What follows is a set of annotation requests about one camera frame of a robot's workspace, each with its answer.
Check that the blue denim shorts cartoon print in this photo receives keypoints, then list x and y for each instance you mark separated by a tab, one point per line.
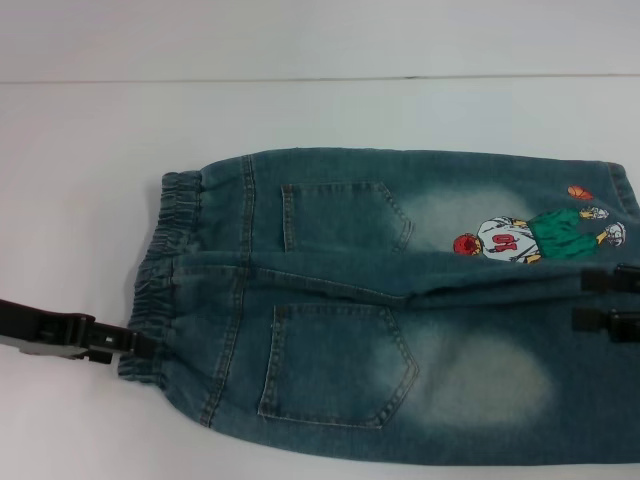
325	350

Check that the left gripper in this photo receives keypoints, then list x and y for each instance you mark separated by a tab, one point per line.
45	330

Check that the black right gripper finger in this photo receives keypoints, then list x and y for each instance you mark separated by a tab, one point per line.
612	280
607	325

